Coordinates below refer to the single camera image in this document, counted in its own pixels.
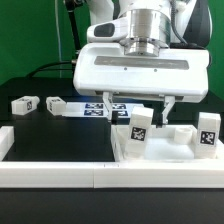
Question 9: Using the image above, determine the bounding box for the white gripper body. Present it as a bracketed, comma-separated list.
[73, 43, 209, 103]

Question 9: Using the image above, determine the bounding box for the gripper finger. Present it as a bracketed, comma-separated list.
[156, 96, 175, 128]
[102, 92, 116, 124]

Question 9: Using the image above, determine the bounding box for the white square table top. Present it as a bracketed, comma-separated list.
[111, 125, 224, 162]

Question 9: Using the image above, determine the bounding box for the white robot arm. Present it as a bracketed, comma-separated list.
[71, 0, 212, 125]

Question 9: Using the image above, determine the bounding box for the white sheet with markers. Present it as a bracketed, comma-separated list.
[63, 102, 135, 118]

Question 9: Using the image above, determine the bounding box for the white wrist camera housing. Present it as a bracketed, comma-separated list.
[87, 17, 129, 43]

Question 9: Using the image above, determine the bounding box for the black cable bundle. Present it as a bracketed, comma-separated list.
[26, 0, 85, 78]

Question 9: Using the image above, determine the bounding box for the white U-shaped fence wall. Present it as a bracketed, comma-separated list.
[0, 126, 224, 188]

